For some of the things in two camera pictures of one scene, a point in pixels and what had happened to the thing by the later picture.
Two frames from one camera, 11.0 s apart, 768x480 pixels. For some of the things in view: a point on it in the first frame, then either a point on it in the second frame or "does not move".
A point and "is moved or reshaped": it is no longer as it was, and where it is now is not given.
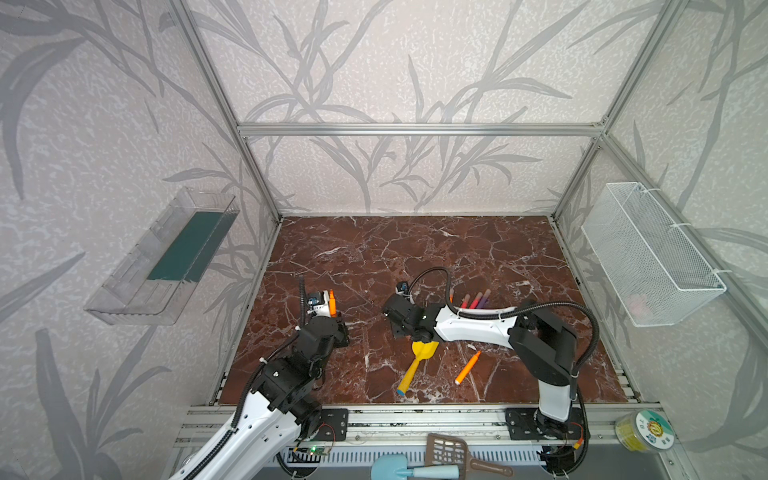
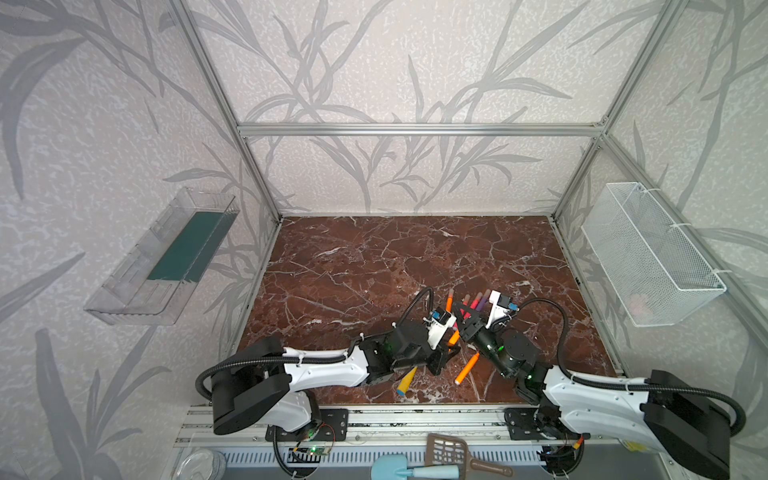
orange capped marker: (332, 304) is moved or reshaped
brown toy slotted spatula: (444, 450) does not move
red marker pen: (475, 301) does not move
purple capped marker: (483, 299) does not move
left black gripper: (336, 327) → (435, 350)
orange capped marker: (468, 366) does not move
